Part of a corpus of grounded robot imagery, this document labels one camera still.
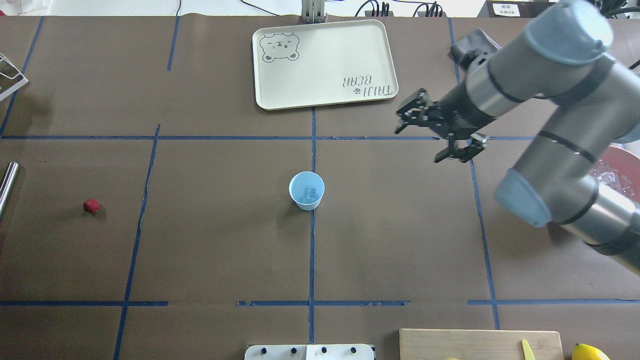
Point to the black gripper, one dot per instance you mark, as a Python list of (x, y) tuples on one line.
[(460, 111)]

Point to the clear ice cube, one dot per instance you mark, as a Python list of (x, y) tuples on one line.
[(309, 195)]

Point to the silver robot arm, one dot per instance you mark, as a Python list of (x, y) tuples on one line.
[(561, 56)]

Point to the light blue plastic cup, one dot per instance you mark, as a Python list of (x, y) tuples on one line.
[(302, 180)]

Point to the cream bear tray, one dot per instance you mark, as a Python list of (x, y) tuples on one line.
[(320, 64)]

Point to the pink bowl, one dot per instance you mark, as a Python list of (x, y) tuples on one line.
[(619, 169)]

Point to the wooden cutting board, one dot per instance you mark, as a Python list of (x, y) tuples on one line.
[(474, 344)]

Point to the yellow knife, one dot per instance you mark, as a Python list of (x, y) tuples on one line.
[(527, 351)]

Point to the yellow lemon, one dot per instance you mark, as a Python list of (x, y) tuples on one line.
[(582, 351)]

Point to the red strawberry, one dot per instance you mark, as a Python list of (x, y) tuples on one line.
[(91, 206)]

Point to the steel muddler black tip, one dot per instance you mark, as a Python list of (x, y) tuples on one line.
[(7, 184)]

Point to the grey metal bracket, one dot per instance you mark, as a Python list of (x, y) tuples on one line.
[(313, 11)]

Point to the white wire rack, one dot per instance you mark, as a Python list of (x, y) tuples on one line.
[(11, 78)]

